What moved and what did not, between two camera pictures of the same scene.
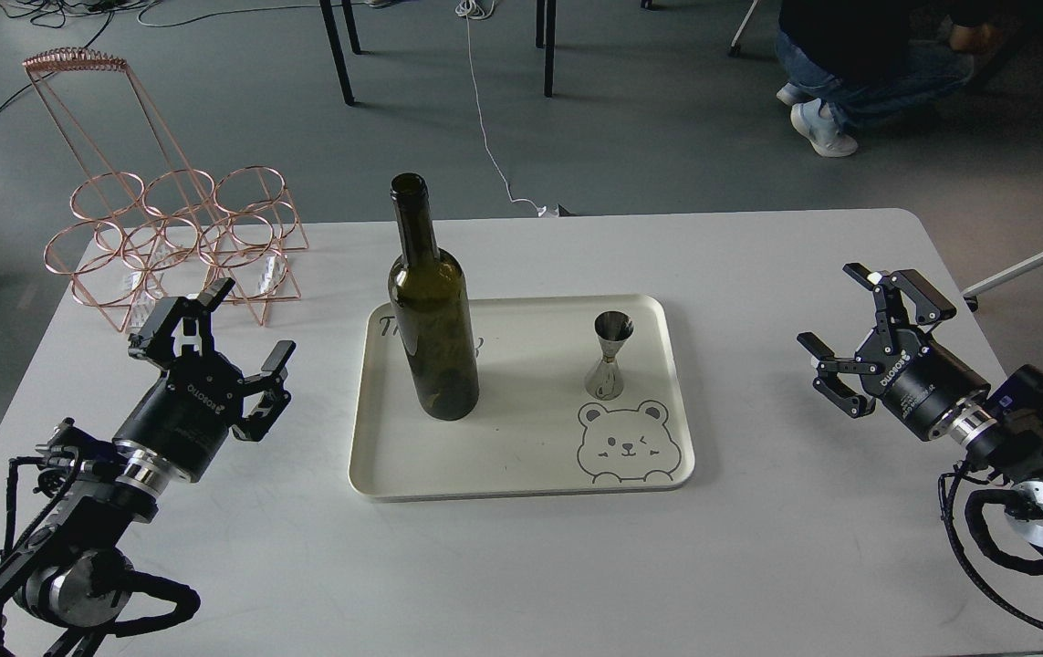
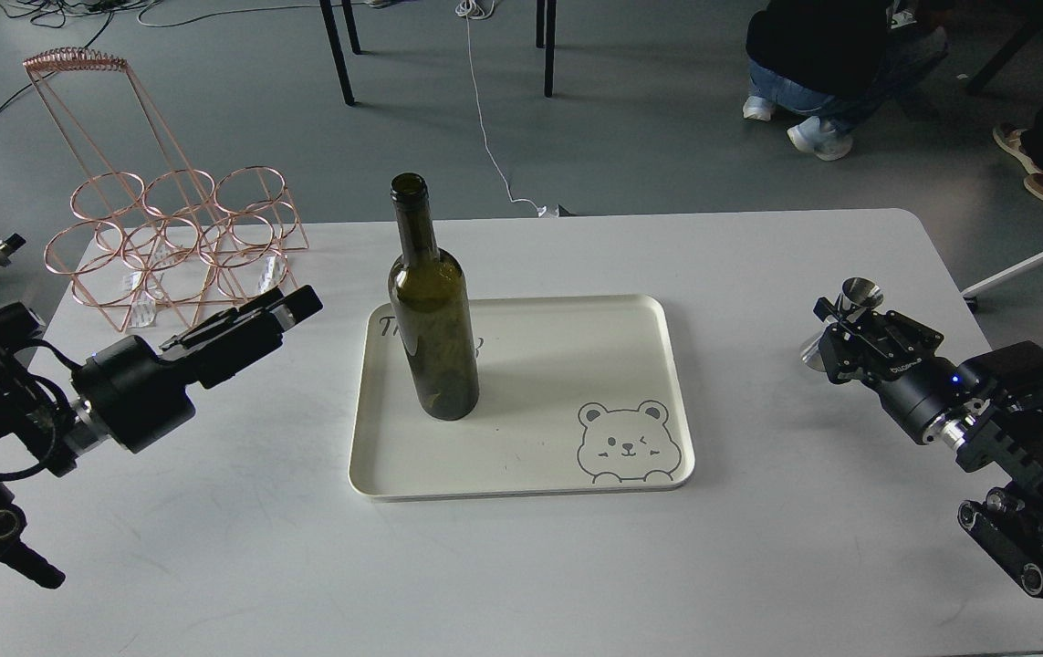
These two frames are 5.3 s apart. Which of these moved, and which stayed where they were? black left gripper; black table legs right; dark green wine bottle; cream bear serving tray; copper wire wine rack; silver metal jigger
Moved: black left gripper; silver metal jigger
Stayed: copper wire wine rack; black table legs right; dark green wine bottle; cream bear serving tray
